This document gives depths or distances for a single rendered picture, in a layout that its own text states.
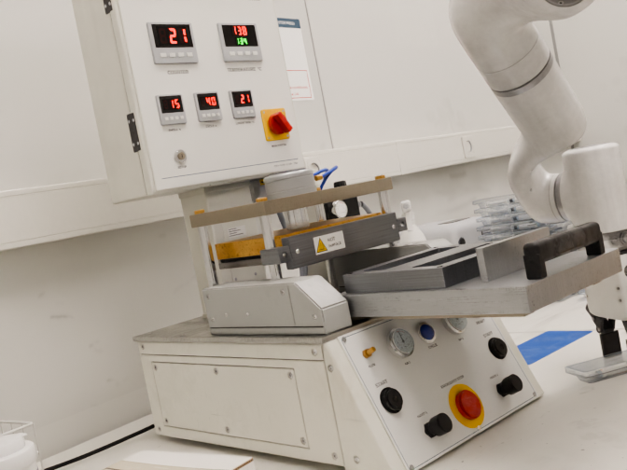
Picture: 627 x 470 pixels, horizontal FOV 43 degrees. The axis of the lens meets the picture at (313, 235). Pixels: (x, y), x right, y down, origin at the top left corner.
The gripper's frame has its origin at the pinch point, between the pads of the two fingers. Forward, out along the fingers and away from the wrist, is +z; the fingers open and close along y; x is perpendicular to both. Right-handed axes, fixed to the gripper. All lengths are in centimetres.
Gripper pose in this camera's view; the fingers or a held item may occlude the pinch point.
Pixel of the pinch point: (623, 349)
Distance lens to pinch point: 131.7
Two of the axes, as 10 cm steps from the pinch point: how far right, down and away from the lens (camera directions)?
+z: 1.9, 9.8, 0.5
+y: -2.6, 0.0, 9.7
